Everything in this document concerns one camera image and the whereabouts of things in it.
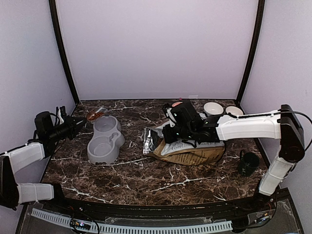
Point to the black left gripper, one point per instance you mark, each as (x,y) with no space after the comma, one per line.
(74,129)

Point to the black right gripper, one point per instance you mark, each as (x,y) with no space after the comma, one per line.
(169,138)

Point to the silver metal scoop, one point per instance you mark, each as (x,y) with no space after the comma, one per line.
(99,110)

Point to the brown pet food bag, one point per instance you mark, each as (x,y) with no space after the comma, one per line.
(180,152)

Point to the translucent double pet bowl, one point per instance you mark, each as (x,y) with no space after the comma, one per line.
(106,142)

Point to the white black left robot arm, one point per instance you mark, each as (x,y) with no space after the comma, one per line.
(50,130)

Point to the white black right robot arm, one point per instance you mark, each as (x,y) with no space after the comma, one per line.
(187,125)

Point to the brown pet food kibble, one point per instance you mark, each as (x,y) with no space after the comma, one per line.
(94,116)

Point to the red patterned bowl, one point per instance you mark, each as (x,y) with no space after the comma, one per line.
(176,104)

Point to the white ceramic bowl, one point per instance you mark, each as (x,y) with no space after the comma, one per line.
(212,109)

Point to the dark rimmed white bowl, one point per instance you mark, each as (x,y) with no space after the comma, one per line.
(234,111)

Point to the dark green mug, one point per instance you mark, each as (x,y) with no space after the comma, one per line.
(248,163)

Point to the white cable duct strip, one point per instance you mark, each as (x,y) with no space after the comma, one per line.
(131,226)

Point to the black corner frame post left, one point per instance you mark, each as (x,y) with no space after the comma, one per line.
(61,50)

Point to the black corner frame post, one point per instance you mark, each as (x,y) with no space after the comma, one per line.
(252,51)
(61,50)

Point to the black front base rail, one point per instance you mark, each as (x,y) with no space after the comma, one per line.
(232,209)

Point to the black corner frame post right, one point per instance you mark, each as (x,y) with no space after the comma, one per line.
(252,51)

